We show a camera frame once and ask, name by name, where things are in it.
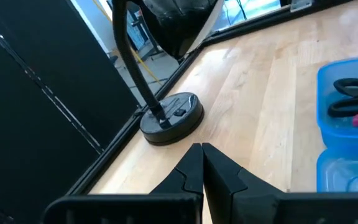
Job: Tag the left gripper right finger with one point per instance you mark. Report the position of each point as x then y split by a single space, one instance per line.
228 193

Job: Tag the blue plastic supply box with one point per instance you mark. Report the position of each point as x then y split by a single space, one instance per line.
337 137

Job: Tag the black desk lamp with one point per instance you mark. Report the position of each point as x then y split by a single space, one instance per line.
172 121

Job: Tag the black partition screen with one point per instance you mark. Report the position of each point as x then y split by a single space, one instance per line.
42 93

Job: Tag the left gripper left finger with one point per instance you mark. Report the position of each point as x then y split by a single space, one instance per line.
188 177

